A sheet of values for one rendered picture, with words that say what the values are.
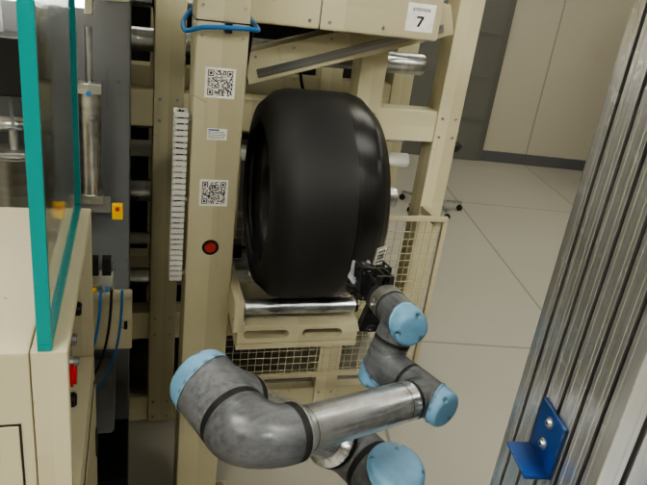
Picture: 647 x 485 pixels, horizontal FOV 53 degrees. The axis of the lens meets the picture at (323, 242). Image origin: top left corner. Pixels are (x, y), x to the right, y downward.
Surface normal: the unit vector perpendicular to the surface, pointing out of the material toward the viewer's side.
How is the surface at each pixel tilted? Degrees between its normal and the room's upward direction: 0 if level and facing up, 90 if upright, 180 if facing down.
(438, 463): 0
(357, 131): 37
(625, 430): 90
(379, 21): 90
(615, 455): 90
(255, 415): 25
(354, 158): 52
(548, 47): 90
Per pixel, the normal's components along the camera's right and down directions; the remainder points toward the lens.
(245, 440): 0.00, -0.03
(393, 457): 0.20, -0.85
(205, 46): 0.25, 0.41
